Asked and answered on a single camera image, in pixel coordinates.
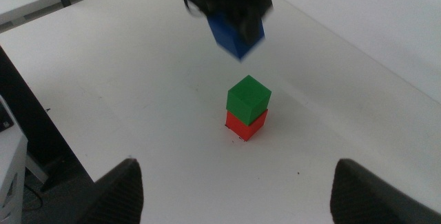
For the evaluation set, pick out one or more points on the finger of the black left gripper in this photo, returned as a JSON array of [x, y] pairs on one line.
[[251, 27]]

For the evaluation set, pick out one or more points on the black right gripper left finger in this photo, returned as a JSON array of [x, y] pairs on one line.
[[120, 196]]

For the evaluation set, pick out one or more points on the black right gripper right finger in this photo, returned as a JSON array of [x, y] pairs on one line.
[[361, 200]]

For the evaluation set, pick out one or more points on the blue cube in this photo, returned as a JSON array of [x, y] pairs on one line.
[[227, 36]]

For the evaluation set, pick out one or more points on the green cube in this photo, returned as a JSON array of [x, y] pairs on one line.
[[248, 98]]

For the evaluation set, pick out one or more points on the red cube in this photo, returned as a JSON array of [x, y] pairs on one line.
[[245, 129]]

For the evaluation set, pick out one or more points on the white cabinet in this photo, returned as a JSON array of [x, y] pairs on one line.
[[10, 169]]

